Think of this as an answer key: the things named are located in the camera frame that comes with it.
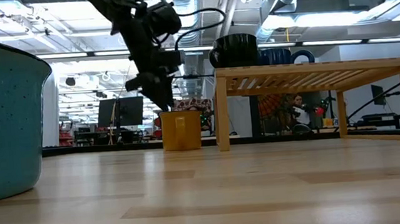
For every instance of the small black monitor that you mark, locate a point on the small black monitor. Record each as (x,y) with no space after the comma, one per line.
(377,94)

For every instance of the black coffee mug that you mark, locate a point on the black coffee mug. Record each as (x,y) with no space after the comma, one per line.
(234,50)

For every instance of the long ceiling light strip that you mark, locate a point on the long ceiling light strip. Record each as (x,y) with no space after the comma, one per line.
(341,41)
(74,55)

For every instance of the orange patterned fabric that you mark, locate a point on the orange patterned fabric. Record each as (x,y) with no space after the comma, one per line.
(271,104)

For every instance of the black computer monitor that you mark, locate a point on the black computer monitor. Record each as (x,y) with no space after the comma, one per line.
(128,112)

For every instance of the dark blue coffee mug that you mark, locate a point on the dark blue coffee mug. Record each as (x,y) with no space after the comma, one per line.
(274,56)

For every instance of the black pole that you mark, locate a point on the black pole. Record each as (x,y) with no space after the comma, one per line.
(255,115)

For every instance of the wooden slatted shelf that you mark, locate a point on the wooden slatted shelf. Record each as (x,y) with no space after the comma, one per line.
(307,69)

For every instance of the yellow coffee mug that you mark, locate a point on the yellow coffee mug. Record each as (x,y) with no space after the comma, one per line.
(182,131)

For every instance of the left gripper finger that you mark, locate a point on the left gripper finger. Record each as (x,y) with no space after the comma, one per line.
(163,95)
(140,83)

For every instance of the person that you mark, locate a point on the person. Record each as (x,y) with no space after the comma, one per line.
(302,113)

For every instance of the black office chair back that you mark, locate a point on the black office chair back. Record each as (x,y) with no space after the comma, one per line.
(300,129)

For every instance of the large teal speckled pot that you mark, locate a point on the large teal speckled pot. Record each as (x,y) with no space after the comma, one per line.
(3,116)

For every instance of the black table frame rail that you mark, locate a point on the black table frame rail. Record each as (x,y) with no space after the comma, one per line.
(117,147)

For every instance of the black desk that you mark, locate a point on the black desk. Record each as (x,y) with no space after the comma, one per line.
(382,116)

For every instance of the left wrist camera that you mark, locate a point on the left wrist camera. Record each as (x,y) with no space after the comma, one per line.
(164,20)

